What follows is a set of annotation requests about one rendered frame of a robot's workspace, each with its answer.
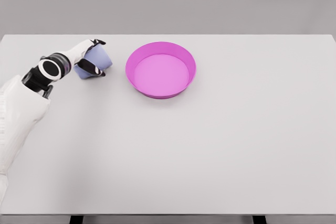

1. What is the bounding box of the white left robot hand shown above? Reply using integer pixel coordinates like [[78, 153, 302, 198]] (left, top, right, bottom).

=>
[[68, 38, 107, 77]]

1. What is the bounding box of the pale blue cup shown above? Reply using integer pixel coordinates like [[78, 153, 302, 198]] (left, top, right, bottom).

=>
[[73, 44, 113, 80]]

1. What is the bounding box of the pink round plate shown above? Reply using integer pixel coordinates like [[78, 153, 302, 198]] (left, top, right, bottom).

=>
[[124, 41, 197, 100]]

